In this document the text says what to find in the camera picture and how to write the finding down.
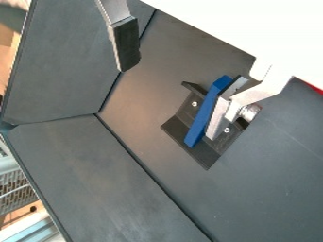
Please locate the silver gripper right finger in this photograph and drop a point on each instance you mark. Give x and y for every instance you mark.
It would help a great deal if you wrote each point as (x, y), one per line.
(267, 81)

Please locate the dark blue rectangle block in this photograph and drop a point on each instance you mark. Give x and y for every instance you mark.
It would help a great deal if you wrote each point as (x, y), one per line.
(196, 129)

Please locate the red foam peg board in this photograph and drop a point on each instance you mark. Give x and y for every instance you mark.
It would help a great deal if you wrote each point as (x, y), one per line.
(314, 88)

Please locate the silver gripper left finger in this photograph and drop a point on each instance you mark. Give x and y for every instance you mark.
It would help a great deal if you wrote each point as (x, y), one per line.
(123, 32)

